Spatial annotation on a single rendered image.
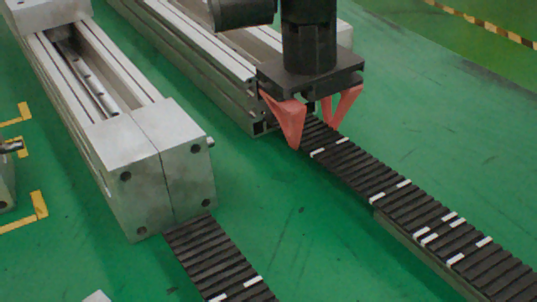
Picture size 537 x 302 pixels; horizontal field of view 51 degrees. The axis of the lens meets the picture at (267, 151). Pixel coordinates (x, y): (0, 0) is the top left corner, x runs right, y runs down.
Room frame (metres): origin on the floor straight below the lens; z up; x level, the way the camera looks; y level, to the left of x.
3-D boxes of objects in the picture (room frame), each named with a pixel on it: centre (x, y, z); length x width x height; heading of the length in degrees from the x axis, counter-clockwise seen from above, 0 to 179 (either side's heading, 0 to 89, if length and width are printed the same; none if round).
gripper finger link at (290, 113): (0.54, -0.04, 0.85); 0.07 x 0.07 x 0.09; 27
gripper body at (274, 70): (0.54, -0.05, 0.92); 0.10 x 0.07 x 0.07; 117
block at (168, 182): (0.49, 0.11, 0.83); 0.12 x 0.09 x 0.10; 117
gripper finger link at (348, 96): (0.55, -0.06, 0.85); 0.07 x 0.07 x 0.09; 27
